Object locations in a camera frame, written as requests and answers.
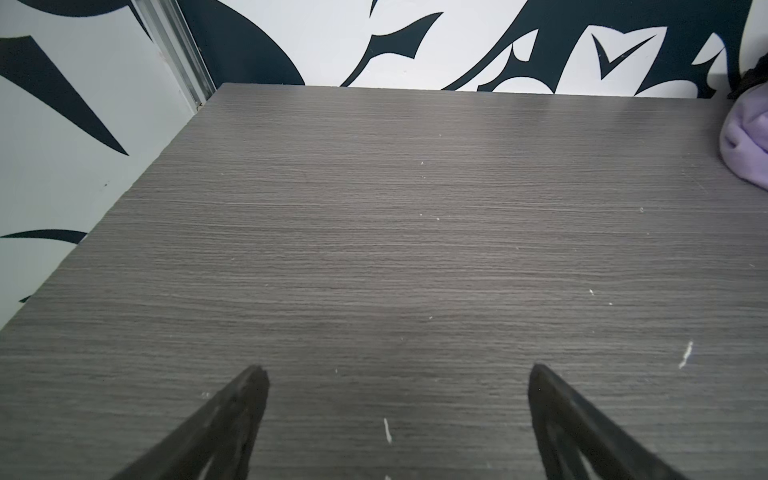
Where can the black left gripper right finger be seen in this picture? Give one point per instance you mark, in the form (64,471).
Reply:
(570,431)

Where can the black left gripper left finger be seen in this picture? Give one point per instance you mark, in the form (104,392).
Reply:
(216,441)

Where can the purple cloth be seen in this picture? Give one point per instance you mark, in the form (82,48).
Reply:
(743,137)

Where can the black cloth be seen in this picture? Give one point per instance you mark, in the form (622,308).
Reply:
(752,78)

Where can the aluminium cage frame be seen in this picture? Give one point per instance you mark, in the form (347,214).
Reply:
(166,25)

